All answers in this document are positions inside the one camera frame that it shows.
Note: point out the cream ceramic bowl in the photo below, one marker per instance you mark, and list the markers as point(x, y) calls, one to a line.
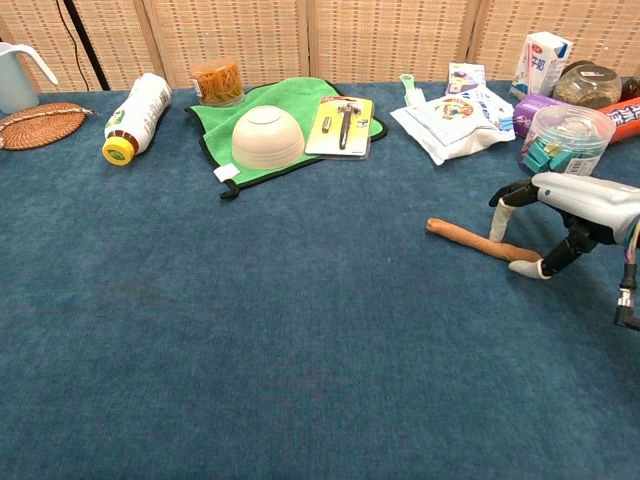
point(267, 137)

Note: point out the small purple box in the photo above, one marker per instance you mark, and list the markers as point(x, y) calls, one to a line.
point(532, 107)

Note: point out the blue binder clip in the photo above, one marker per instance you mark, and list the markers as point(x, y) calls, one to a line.
point(506, 123)

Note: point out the white snack bag with logo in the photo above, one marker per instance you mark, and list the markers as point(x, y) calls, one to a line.
point(450, 130)

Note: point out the white bottle with yellow cap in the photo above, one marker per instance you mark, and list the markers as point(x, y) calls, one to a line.
point(140, 112)

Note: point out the clear tub of binder clips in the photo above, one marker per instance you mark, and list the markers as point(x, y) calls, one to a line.
point(570, 140)

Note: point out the round woven rattan coaster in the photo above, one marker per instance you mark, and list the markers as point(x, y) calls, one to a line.
point(40, 127)

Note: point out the blue carpet table cover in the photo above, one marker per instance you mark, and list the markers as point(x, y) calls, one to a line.
point(250, 325)

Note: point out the light green plastic brush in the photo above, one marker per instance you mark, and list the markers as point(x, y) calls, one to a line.
point(409, 90)

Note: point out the white plastic measuring jug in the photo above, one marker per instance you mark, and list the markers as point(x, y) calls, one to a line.
point(15, 85)

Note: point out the razor in blister pack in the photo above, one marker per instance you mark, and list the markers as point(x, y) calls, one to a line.
point(340, 127)

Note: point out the white packet with blue text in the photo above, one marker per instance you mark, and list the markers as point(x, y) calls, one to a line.
point(492, 105)

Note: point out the white and blue milk carton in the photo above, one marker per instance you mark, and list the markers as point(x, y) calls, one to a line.
point(537, 65)

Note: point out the bamboo folding screen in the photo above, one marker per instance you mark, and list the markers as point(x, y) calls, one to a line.
point(350, 40)

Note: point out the orange-red cylindrical tube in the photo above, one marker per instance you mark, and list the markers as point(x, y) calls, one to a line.
point(627, 120)

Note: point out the black tripod stand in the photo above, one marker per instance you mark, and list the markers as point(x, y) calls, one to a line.
point(87, 47)

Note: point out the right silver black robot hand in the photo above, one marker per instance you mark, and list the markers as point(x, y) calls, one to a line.
point(585, 200)

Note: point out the green microfiber cloth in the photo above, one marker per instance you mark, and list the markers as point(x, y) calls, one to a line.
point(280, 92)

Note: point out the small purple-print card package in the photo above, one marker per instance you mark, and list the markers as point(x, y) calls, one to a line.
point(465, 77)

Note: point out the round glass jar dark lid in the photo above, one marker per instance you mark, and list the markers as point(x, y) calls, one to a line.
point(587, 87)

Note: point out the clear jar of rubber bands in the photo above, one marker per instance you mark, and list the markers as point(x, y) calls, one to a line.
point(217, 82)

